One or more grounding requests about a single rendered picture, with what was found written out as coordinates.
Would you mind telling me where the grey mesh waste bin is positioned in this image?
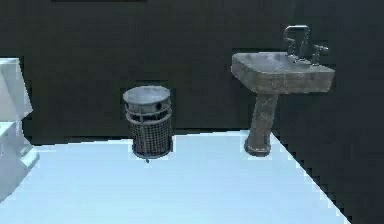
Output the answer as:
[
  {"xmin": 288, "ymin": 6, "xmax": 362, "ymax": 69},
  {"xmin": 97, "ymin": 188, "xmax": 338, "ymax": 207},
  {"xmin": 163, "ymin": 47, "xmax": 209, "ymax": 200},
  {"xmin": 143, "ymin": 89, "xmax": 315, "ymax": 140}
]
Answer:
[{"xmin": 122, "ymin": 85, "xmax": 174, "ymax": 160}]

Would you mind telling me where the grey metal sink tap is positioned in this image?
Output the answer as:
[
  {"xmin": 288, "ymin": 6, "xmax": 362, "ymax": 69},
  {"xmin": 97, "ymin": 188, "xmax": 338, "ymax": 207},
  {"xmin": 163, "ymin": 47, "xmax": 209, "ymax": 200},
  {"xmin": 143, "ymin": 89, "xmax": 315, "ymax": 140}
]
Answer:
[{"xmin": 283, "ymin": 24, "xmax": 330, "ymax": 66}]

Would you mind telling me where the white toilet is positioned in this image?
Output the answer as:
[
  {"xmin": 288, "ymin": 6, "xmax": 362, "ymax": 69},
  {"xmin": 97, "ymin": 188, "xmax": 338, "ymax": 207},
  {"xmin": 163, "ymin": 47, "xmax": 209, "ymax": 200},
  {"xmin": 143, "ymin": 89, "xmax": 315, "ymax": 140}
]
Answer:
[{"xmin": 0, "ymin": 57, "xmax": 41, "ymax": 203}]

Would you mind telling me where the grey pedestal sink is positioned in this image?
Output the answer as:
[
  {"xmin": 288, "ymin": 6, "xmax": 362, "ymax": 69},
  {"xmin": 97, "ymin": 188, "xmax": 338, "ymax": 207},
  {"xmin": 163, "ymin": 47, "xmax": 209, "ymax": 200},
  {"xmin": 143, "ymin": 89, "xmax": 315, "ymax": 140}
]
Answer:
[{"xmin": 231, "ymin": 51, "xmax": 336, "ymax": 158}]

